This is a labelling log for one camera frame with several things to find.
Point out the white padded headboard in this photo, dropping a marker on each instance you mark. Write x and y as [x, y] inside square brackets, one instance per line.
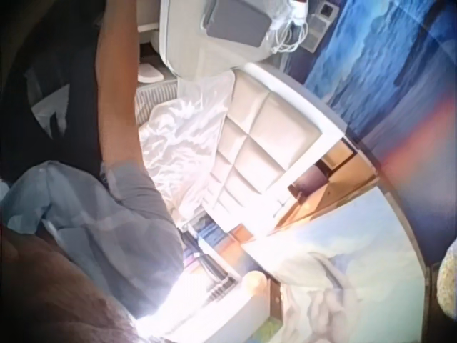
[264, 143]

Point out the white quilt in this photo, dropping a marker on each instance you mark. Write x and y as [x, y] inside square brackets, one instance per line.
[182, 135]

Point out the brown wooden nightstand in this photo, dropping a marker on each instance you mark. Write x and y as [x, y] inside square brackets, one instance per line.
[321, 186]

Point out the striped bed sheet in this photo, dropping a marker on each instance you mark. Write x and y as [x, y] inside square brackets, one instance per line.
[153, 100]

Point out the white slipper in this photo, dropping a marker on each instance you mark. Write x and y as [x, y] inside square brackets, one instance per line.
[150, 73]

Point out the white bedside table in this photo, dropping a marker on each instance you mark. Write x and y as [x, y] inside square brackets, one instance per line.
[185, 50]

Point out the grey tablet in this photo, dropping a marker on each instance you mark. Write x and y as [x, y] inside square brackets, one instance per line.
[237, 21]

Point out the white and red device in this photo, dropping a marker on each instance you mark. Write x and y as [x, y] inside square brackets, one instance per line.
[302, 7]

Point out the fluffy white ball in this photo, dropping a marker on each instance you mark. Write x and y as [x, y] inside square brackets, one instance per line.
[448, 275]

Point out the white wall socket plate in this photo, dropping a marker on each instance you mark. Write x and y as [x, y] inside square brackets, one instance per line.
[316, 31]

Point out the wall switch panel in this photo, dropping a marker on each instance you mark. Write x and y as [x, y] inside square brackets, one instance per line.
[327, 10]

